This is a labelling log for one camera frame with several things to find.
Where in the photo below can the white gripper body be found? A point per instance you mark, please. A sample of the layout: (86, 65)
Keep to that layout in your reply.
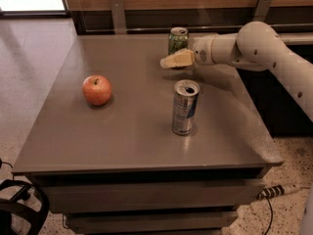
(201, 52)

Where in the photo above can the grey drawer cabinet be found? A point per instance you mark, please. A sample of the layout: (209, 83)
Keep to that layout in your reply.
(120, 168)

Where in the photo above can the black office chair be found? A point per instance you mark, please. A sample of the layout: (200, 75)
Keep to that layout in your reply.
(11, 206)

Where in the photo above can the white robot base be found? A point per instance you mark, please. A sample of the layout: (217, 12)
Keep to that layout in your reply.
(306, 224)

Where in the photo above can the silver blue energy drink can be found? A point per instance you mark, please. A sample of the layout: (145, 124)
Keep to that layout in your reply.
(186, 94)

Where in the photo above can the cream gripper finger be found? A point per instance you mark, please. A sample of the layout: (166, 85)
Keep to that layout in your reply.
(182, 58)

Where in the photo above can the red apple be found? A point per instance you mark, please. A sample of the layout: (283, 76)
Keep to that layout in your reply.
(97, 90)

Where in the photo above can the green soda can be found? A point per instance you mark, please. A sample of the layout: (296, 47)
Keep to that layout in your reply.
(177, 39)

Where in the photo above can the left metal wall bracket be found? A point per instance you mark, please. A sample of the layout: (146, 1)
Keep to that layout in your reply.
(118, 16)

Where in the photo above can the right metal wall bracket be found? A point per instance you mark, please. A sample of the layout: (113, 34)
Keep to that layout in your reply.
(261, 10)

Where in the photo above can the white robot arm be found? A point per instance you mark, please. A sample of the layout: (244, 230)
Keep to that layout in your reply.
(256, 47)

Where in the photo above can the metal wall bracket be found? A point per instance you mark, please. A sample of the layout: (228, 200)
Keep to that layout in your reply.
(118, 16)
(261, 10)

